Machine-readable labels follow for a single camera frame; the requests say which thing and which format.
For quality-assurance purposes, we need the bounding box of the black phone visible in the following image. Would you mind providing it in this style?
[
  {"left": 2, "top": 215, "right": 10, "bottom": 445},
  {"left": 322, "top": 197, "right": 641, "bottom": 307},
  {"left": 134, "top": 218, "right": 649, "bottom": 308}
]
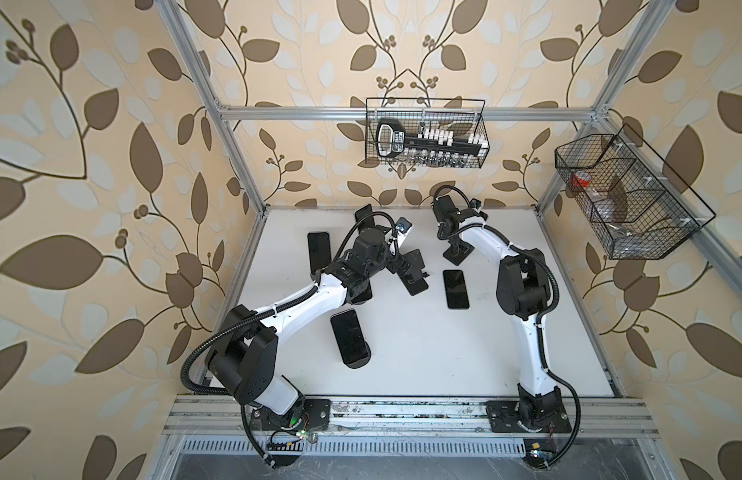
[
  {"left": 330, "top": 309, "right": 371, "bottom": 366},
  {"left": 354, "top": 204, "right": 375, "bottom": 231},
  {"left": 351, "top": 284, "right": 373, "bottom": 305},
  {"left": 307, "top": 232, "right": 332, "bottom": 275}
]

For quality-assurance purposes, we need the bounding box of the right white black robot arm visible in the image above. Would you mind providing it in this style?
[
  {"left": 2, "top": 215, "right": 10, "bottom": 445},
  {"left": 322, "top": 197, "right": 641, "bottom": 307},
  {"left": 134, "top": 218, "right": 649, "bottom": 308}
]
[{"left": 431, "top": 185, "right": 564, "bottom": 432}]

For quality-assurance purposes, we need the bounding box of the black wire basket right wall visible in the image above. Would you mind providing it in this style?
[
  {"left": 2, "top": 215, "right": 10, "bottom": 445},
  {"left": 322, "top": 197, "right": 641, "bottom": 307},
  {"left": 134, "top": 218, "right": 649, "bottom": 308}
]
[{"left": 554, "top": 124, "right": 716, "bottom": 260}]

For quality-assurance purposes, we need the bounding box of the grey round stand front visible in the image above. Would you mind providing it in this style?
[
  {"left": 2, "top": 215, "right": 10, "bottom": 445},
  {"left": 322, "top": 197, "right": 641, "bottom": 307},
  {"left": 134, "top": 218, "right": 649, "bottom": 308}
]
[{"left": 345, "top": 351, "right": 372, "bottom": 369}]

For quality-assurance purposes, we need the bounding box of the black phone far centre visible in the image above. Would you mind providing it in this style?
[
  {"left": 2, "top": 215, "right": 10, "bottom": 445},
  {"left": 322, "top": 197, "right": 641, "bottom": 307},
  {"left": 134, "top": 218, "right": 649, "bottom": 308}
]
[{"left": 354, "top": 204, "right": 375, "bottom": 231}]

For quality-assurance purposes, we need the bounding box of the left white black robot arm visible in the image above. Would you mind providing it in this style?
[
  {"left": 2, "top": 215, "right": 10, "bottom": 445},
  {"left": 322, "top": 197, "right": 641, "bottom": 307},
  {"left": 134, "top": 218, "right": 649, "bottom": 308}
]
[{"left": 180, "top": 211, "right": 413, "bottom": 415}]

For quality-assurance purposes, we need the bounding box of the black square stand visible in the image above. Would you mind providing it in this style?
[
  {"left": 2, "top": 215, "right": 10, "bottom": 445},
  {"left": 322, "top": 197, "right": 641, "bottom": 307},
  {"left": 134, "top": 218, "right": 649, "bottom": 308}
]
[
  {"left": 443, "top": 237, "right": 474, "bottom": 266},
  {"left": 397, "top": 249, "right": 429, "bottom": 296}
]

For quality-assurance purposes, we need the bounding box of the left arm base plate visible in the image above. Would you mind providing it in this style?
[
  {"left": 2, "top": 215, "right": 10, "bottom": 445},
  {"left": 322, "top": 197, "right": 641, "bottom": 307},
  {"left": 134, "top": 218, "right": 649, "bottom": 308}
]
[{"left": 248, "top": 398, "right": 332, "bottom": 431}]

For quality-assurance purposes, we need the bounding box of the black tool with vials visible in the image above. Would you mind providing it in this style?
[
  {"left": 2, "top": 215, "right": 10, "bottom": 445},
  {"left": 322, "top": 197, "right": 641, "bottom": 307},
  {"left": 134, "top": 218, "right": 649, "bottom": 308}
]
[{"left": 372, "top": 119, "right": 490, "bottom": 158}]

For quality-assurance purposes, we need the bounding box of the black phone stand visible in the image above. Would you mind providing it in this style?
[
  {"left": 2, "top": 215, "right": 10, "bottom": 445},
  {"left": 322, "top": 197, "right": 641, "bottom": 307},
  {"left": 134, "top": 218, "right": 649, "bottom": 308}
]
[{"left": 443, "top": 269, "right": 470, "bottom": 310}]

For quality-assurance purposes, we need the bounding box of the black wire basket back wall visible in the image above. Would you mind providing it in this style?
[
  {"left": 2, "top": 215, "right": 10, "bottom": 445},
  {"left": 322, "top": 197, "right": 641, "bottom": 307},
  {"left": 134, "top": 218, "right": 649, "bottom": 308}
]
[{"left": 365, "top": 96, "right": 490, "bottom": 169}]

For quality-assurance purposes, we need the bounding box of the black wire basket wall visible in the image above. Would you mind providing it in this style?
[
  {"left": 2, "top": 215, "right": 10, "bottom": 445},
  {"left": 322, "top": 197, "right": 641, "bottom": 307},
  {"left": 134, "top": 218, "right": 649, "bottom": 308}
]
[
  {"left": 365, "top": 96, "right": 490, "bottom": 169},
  {"left": 554, "top": 124, "right": 716, "bottom": 260}
]

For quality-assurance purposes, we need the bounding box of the black phone far left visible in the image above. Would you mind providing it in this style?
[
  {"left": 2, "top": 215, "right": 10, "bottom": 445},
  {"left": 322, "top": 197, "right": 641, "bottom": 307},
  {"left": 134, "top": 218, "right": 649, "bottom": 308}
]
[{"left": 307, "top": 232, "right": 332, "bottom": 275}]

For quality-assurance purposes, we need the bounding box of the black phone middle left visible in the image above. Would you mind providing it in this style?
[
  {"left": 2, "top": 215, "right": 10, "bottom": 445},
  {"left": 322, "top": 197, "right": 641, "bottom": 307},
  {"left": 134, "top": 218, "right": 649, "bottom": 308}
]
[{"left": 351, "top": 284, "right": 373, "bottom": 305}]

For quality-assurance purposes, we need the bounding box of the black phone near front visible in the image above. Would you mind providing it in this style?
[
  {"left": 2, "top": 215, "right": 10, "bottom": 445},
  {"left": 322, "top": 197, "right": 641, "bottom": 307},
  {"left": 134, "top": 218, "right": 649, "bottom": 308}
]
[{"left": 330, "top": 309, "right": 371, "bottom": 366}]

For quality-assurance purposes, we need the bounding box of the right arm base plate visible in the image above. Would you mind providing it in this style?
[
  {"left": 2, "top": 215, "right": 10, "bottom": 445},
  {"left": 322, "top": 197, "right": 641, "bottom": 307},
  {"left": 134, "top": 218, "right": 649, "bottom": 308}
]
[{"left": 485, "top": 400, "right": 572, "bottom": 434}]

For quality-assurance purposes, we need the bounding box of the aluminium rail front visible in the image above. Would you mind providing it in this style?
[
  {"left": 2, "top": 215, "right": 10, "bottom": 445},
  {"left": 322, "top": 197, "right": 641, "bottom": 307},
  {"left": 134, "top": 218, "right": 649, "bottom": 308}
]
[{"left": 160, "top": 395, "right": 660, "bottom": 438}]

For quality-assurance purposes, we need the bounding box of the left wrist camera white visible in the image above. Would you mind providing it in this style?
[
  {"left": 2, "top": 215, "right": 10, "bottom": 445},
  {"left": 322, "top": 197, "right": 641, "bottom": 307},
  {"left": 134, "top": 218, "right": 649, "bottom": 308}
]
[{"left": 393, "top": 217, "right": 413, "bottom": 245}]

